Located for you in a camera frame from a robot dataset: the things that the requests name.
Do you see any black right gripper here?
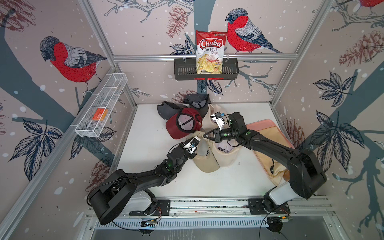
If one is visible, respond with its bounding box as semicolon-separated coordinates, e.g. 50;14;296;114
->
202;127;238;145

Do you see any cream Colorado baseball cap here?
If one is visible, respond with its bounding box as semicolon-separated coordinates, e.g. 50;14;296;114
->
211;139;241;168

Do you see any khaki baseball cap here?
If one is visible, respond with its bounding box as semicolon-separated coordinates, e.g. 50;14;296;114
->
186;131;220;173

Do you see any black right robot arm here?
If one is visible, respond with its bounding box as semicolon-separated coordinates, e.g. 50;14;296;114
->
204;112;327;213

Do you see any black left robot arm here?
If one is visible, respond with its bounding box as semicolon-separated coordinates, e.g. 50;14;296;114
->
87;137;201;225

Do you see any cream baseball cap rear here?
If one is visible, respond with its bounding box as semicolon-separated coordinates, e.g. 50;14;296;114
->
202;104;229;133

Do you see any red baseball cap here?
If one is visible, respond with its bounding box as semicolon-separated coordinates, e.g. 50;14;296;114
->
166;108;203;140

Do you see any black baseball cap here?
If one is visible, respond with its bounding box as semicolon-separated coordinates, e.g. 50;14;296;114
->
183;94;211;118

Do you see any dark grey baseball cap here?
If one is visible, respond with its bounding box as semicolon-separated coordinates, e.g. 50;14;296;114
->
157;101;187;120

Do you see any black spoon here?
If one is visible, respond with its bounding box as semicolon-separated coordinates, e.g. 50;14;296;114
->
270;159;275;175

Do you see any Chuba cassava chips bag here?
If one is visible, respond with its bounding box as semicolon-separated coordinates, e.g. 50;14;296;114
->
196;31;227;75

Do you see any orange box in basket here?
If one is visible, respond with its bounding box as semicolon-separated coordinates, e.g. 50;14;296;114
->
92;108;108;122

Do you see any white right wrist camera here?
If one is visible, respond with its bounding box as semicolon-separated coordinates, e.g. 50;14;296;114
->
210;112;229;130

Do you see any black wall basket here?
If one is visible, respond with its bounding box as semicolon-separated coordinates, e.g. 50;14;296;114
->
174;57;239;81

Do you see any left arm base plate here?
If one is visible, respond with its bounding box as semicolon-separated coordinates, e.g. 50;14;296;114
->
129;200;171;217

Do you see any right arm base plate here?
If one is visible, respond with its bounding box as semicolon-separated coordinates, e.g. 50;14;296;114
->
247;198;291;215

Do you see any white wire wall basket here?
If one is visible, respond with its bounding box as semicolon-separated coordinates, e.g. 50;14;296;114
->
75;73;128;138

